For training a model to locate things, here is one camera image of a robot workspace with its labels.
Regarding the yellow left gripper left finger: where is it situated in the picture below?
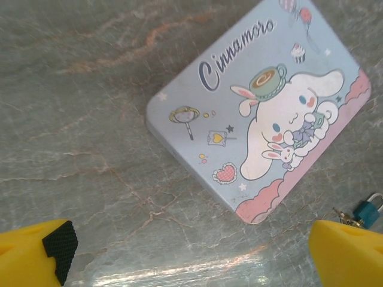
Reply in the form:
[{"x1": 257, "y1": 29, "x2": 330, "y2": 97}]
[{"x1": 0, "y1": 219, "x2": 79, "y2": 287}]

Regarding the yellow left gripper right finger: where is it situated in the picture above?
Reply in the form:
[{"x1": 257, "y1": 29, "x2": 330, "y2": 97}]
[{"x1": 309, "y1": 220, "x2": 383, "y2": 287}]

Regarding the small brass key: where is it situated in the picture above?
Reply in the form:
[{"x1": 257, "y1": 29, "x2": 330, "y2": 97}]
[{"x1": 332, "y1": 207, "x2": 364, "y2": 230}]

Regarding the small teal padlock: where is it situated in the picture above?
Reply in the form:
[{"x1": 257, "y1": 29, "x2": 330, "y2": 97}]
[{"x1": 352, "y1": 193, "x2": 383, "y2": 230}]

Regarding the blue cartoon print tin box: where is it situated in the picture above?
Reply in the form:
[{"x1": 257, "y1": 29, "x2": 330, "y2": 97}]
[{"x1": 145, "y1": 0, "x2": 373, "y2": 225}]

